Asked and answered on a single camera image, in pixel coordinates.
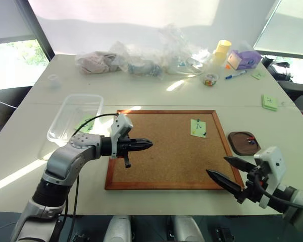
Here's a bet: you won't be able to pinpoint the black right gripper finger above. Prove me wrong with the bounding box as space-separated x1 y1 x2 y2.
206 169 244 197
223 156 257 173

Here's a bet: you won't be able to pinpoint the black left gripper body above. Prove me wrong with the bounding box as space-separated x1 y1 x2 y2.
116 136 132 169

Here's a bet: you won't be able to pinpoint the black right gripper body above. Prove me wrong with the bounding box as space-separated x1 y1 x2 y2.
236 163 270 205

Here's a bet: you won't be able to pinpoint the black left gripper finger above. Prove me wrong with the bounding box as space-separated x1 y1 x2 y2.
130 144 154 152
130 138 154 146

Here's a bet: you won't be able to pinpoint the wood framed cork board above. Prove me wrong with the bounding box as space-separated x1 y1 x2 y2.
104 109 245 191

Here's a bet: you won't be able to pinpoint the green paper note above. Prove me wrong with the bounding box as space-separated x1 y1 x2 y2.
74 114 95 134
250 71 267 81

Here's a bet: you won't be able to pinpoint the green sticky note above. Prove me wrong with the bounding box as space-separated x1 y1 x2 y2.
190 118 208 138

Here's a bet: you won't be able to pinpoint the green sticky note pad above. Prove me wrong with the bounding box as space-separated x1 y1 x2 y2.
261 94 279 112

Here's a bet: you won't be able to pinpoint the small bowl of pins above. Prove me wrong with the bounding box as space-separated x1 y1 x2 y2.
201 72 220 87

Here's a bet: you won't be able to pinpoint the dark brown wooden tray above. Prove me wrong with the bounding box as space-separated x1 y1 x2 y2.
227 131 262 156

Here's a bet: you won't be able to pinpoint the clear plastic container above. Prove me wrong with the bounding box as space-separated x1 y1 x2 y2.
46 93 105 147

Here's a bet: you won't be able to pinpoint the plastic bag with blue items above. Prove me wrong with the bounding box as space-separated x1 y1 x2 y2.
127 59 164 77

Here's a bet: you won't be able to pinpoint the blue capped white marker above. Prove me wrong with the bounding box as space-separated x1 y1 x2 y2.
225 70 248 80

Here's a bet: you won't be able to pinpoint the plastic bag with pink cloth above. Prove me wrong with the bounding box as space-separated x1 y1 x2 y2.
75 41 129 75

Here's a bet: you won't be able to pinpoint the small clear plastic cup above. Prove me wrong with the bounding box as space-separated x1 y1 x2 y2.
47 74 62 89

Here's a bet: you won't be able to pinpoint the crumpled clear plastic bags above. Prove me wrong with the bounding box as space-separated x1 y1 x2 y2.
126 23 214 76

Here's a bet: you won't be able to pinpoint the black office chair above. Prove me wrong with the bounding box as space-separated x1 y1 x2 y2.
261 55 303 111

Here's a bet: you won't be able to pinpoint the purple tissue box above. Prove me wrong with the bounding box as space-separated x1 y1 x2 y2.
227 49 262 71

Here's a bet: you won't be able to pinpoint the yellow paper cup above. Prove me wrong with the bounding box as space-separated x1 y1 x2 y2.
212 51 228 67

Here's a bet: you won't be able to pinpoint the yellow cup stack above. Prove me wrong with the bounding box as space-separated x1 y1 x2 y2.
215 39 233 55

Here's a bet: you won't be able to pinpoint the dark chair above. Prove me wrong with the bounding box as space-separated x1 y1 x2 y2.
0 86 34 148

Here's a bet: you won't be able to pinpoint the white roller blind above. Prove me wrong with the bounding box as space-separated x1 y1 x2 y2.
252 0 303 61
0 0 38 44

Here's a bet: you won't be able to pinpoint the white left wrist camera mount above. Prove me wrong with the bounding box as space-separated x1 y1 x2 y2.
110 113 134 160

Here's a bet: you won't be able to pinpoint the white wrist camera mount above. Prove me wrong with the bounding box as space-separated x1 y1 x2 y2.
110 113 134 160
253 146 287 210

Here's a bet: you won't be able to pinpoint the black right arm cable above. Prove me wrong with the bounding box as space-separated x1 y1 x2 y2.
257 175 303 210

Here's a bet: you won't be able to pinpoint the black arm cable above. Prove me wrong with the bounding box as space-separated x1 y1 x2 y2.
65 113 120 242
257 175 303 210

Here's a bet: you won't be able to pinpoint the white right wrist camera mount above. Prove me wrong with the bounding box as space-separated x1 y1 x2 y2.
253 146 287 210

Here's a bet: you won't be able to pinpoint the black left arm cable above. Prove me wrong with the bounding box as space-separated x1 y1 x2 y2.
65 113 120 242

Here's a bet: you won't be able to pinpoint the dark window frame post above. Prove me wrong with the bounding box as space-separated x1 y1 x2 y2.
14 0 56 63

